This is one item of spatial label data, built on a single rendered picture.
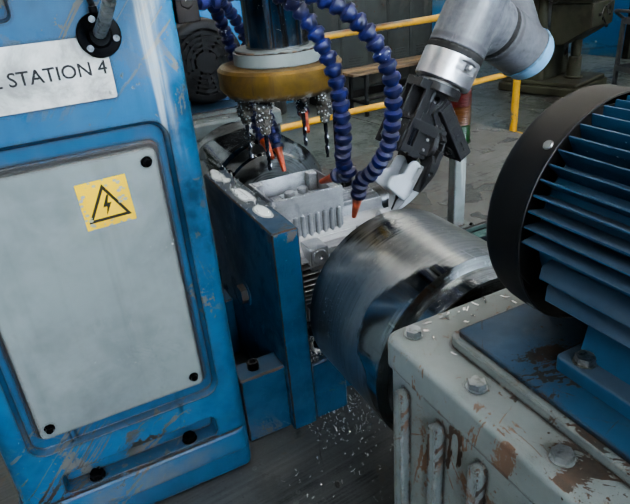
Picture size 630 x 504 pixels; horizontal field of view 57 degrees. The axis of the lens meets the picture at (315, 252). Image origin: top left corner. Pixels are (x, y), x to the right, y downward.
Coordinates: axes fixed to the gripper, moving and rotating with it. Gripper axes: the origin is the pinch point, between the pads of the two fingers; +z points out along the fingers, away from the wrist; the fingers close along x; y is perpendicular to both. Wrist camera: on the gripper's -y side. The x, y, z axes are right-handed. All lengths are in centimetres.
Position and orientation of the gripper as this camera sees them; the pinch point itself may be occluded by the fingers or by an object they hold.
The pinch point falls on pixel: (397, 206)
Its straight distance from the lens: 96.9
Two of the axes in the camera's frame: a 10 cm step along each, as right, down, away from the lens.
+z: -3.8, 9.0, 2.1
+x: 4.5, 3.8, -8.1
